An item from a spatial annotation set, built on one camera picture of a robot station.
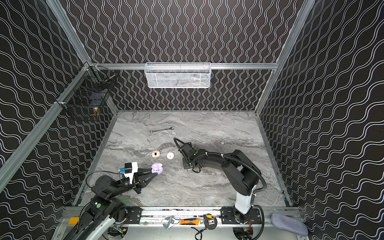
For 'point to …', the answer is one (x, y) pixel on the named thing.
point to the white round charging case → (170, 155)
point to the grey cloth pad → (285, 222)
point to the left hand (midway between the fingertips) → (156, 174)
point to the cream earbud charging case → (156, 154)
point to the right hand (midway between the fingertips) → (189, 163)
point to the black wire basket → (88, 92)
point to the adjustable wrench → (171, 222)
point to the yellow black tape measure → (210, 221)
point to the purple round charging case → (157, 167)
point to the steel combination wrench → (171, 128)
